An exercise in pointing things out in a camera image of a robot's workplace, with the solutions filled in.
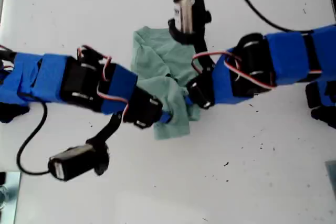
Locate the green t-shirt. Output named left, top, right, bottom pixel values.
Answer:
left=130, top=26, right=202, bottom=141

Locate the black camera stalk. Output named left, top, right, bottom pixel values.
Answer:
left=85, top=111, right=124, bottom=176
left=167, top=11, right=217, bottom=77

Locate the red white servo wire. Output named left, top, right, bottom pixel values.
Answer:
left=191, top=48, right=322, bottom=88
left=77, top=45, right=132, bottom=120

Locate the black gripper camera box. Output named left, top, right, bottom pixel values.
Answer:
left=47, top=144, right=97, bottom=182
left=173, top=0, right=204, bottom=35

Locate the black camera cable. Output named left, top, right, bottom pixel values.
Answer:
left=17, top=102, right=52, bottom=175
left=189, top=0, right=312, bottom=33

